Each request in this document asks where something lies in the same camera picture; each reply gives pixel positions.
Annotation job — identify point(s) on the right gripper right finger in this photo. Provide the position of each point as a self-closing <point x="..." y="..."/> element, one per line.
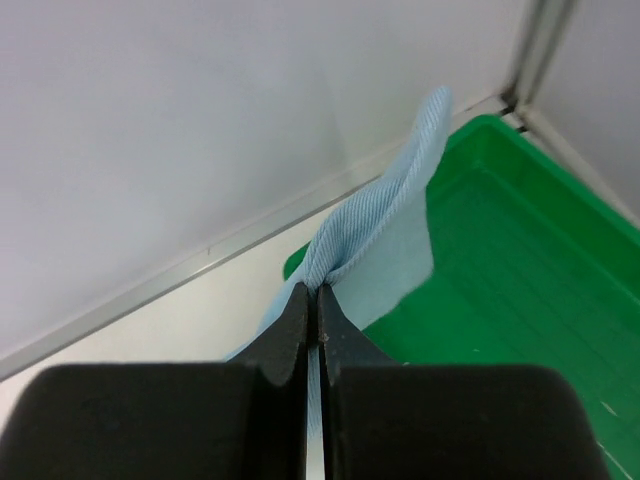
<point x="386" y="420"/>

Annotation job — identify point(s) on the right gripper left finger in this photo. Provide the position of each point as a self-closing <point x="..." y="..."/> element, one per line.
<point x="240" y="419"/>

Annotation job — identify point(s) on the light blue trousers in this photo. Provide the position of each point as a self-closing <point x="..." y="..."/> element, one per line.
<point x="374" y="249"/>

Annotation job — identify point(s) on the green plastic tray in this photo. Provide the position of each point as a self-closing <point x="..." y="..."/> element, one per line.
<point x="530" y="268"/>

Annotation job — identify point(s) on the right aluminium frame post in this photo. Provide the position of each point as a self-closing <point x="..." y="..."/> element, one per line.
<point x="545" y="26"/>

